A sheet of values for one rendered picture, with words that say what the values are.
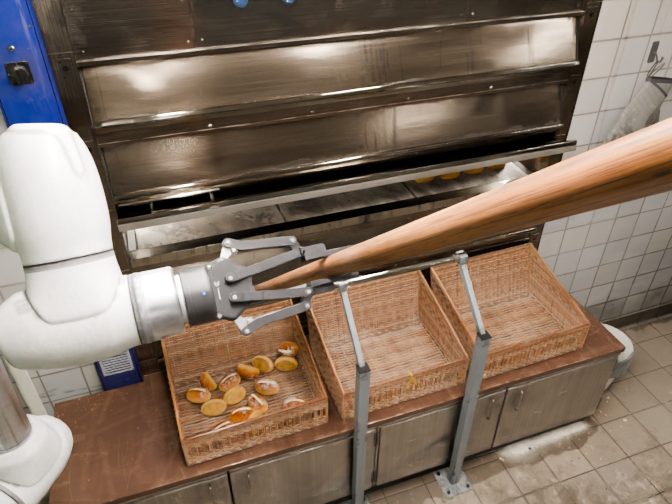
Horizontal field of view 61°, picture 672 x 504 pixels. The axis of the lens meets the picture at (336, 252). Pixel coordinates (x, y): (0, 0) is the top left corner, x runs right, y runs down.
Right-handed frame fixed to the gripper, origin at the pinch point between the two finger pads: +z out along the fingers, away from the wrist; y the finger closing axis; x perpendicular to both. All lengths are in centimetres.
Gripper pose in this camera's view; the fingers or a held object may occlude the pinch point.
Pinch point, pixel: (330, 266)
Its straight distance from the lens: 79.0
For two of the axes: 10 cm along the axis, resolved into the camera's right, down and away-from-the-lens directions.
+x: 2.7, -1.1, -9.6
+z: 9.4, -2.0, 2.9
